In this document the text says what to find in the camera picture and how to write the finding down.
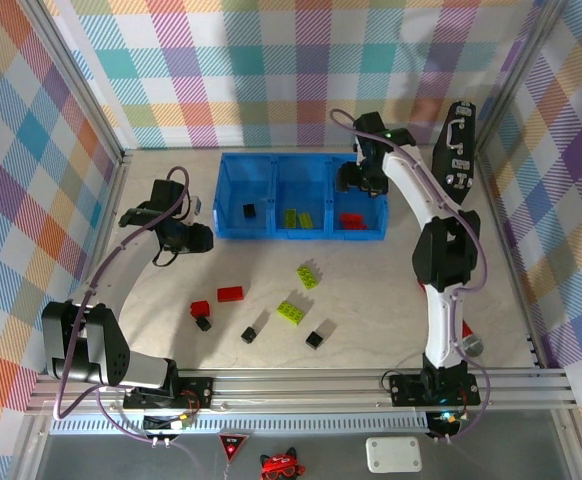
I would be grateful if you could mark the black lego brick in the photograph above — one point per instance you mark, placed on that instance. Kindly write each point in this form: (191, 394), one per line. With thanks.
(203, 323)
(316, 339)
(249, 211)
(249, 334)

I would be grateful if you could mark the lime green lego brick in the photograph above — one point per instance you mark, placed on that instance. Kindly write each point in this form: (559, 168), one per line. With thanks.
(291, 313)
(305, 220)
(289, 218)
(307, 275)

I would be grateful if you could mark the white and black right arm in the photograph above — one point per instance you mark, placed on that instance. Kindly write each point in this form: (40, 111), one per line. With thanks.
(446, 310)

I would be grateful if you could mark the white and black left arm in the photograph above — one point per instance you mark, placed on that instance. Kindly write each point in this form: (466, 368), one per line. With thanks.
(116, 272)

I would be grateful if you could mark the small red lego brick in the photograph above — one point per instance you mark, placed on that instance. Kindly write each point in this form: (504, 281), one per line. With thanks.
(200, 307)

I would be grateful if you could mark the small electronics board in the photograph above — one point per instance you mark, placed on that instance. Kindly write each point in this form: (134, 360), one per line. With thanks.
(168, 424)
(446, 419)

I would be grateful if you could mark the red triangle sticker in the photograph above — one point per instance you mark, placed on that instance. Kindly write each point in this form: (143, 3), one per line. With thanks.
(232, 444)

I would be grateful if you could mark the red cat figure with glasses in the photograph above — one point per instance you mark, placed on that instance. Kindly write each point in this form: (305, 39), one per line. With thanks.
(282, 465)

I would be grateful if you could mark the white rectangular plate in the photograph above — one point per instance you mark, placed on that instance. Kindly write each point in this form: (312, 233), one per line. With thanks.
(393, 454)

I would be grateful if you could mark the aluminium side rail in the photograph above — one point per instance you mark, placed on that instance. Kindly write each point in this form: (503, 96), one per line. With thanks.
(115, 192)
(511, 260)

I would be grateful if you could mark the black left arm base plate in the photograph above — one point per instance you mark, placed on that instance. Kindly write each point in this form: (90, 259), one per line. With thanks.
(201, 392)

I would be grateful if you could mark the aluminium frame post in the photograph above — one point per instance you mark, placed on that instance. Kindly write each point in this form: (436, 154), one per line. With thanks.
(516, 85)
(81, 90)

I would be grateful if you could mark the long aluminium frame rail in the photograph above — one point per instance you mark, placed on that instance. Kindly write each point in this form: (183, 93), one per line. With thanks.
(296, 395)

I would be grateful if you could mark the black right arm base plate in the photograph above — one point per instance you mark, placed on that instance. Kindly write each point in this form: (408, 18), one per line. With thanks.
(406, 390)

